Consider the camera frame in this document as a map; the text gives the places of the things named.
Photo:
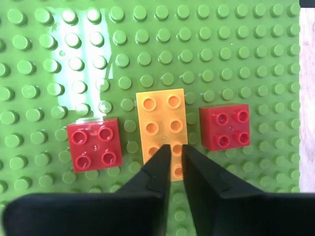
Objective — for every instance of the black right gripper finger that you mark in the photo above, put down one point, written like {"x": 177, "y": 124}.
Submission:
{"x": 123, "y": 214}
{"x": 233, "y": 214}

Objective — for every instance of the yellow eight-stud brick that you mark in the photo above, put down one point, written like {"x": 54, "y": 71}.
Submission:
{"x": 161, "y": 115}

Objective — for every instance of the red four-stud brick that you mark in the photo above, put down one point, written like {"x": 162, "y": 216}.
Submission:
{"x": 94, "y": 147}
{"x": 225, "y": 127}

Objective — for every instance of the green studded baseplate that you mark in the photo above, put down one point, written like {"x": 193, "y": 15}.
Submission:
{"x": 221, "y": 49}

